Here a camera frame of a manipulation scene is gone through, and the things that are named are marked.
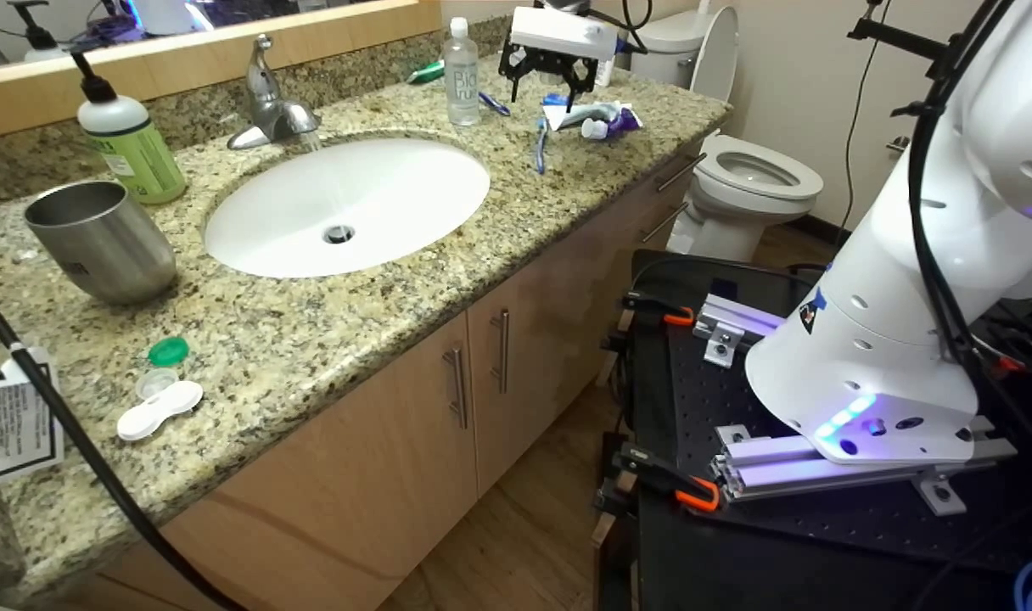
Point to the stainless steel cup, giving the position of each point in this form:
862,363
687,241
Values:
107,256

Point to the white oval sink basin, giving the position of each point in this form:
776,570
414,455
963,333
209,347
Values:
346,205

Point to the clear water bottle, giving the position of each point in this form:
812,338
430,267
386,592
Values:
461,87

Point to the blue pen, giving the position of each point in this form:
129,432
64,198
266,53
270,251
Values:
493,102

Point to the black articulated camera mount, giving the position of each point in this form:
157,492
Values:
878,36

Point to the green tube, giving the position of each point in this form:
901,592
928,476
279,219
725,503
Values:
426,71

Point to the white toilet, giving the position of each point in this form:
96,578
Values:
755,189

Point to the white contact lens case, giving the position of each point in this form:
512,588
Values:
157,413

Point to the green soap pump bottle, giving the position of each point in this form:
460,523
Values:
139,158

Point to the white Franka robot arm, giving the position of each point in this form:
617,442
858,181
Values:
878,328

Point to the wooden vanity cabinet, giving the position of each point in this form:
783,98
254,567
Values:
357,476

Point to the white toothpaste tube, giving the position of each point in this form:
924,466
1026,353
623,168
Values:
578,116

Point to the short aluminium rail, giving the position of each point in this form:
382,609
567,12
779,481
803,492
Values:
738,317

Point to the green round lid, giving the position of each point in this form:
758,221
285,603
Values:
167,352

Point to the long aluminium base rail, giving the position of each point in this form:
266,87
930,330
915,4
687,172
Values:
790,471

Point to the chrome faucet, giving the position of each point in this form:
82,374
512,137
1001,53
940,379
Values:
270,105

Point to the purple toothpaste tube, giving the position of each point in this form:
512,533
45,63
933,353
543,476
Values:
619,119

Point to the orange black clamp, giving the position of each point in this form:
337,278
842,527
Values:
697,498
681,320

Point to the small blue container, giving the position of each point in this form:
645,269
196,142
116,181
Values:
554,98

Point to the wood-framed mirror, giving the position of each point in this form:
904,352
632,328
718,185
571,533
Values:
198,55

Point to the black robot table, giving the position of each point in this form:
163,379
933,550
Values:
790,555

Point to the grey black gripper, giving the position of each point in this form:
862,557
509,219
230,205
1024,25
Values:
550,58

